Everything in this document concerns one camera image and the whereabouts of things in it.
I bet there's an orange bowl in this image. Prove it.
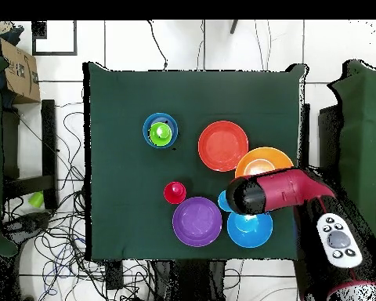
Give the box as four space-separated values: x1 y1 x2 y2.
197 121 249 172

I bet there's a small blue bowl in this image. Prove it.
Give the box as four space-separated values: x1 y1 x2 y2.
142 112 179 149

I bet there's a large yellow bowl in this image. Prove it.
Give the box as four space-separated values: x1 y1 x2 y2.
234 146 295 179

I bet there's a red cup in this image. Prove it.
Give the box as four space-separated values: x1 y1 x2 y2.
163 181 187 205

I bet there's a blue cup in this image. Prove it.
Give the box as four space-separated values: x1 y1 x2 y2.
217 190 233 213

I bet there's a purple bowl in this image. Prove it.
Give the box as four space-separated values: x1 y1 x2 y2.
172 196 223 248

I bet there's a dark green tablecloth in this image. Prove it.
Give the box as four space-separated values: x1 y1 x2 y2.
82 61 309 262

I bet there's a large blue bowl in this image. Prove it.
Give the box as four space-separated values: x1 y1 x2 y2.
226 211 274 248

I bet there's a black box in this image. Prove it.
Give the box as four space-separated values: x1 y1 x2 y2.
317 104 344 170

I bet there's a light green plastic cup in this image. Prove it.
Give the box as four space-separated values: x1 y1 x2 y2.
27 191 45 209

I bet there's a dark grey caster foot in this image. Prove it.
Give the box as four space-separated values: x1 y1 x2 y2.
2 212 51 244

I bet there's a cardboard box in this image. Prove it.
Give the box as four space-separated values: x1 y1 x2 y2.
0 37 41 105

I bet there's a black cable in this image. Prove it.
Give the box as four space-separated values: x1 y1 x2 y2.
146 20 169 71

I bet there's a black metal frame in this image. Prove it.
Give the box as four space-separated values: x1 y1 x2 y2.
2 99 58 201

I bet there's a grey square frame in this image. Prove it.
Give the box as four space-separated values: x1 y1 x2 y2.
31 20 78 56

